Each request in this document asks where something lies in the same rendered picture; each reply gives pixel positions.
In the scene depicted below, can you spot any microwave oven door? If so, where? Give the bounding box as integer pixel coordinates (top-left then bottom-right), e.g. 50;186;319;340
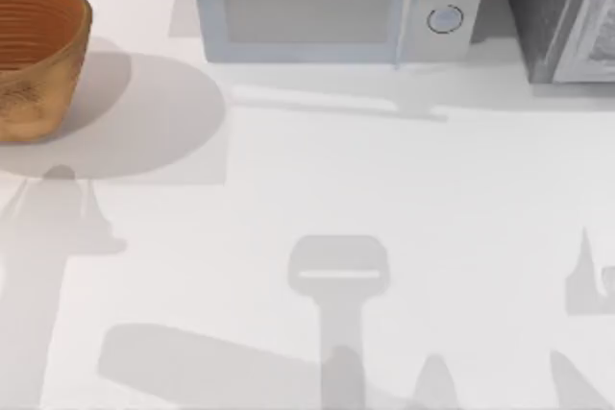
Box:
185;0;418;65

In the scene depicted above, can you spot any pale microwave oven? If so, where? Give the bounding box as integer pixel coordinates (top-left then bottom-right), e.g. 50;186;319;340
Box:
185;0;496;70

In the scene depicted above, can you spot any round microwave knob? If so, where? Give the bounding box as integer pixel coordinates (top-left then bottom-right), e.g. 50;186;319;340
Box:
426;3;465;36

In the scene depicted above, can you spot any brown wicker basket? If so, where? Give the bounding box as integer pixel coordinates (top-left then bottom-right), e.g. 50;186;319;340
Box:
0;0;93;144

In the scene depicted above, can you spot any microwave door handle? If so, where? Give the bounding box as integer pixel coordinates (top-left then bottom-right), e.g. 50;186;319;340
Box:
393;0;418;70

